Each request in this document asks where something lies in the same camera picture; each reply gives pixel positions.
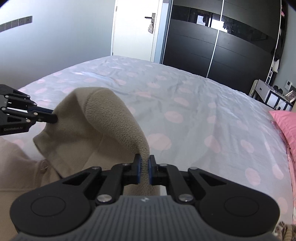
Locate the beige fleece jacket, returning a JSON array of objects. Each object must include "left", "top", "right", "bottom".
[{"left": 1, "top": 87, "right": 159, "bottom": 240}]

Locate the grey pink-dotted bed sheet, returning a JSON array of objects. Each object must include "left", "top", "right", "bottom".
[{"left": 0, "top": 55, "right": 293, "bottom": 241}]

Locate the pink pillow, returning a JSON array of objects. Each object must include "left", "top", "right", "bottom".
[{"left": 269, "top": 110, "right": 296, "bottom": 163}]

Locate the white side cabinet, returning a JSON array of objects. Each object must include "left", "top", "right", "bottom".
[{"left": 249, "top": 79, "right": 293, "bottom": 111}]

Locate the white door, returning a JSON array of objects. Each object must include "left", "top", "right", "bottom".
[{"left": 111, "top": 0, "right": 171, "bottom": 63}]

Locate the black wardrobe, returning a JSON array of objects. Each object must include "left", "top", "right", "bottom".
[{"left": 163, "top": 1, "right": 287, "bottom": 93}]

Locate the row of wall switches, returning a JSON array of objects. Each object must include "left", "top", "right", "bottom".
[{"left": 0, "top": 16, "right": 33, "bottom": 32}]

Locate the door handle with charm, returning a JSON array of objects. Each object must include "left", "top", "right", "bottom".
[{"left": 145, "top": 13, "right": 156, "bottom": 34}]

